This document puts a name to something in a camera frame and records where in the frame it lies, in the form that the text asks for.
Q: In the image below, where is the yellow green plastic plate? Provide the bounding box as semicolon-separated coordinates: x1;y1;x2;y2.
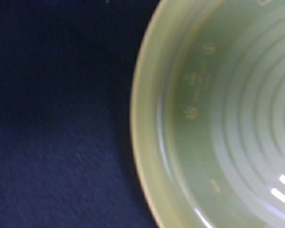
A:
131;0;285;228

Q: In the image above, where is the black tablecloth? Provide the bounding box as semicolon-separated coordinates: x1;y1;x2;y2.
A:
0;0;158;228

